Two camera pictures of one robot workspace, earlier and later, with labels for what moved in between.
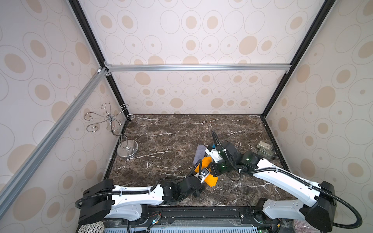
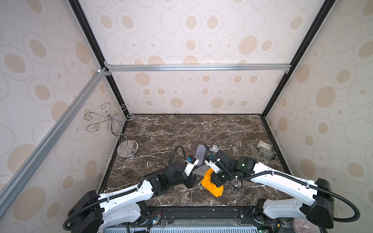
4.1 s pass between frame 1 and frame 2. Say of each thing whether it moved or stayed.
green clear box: stayed
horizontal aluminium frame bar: stayed
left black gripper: moved
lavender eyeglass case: stayed
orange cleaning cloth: moved
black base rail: stayed
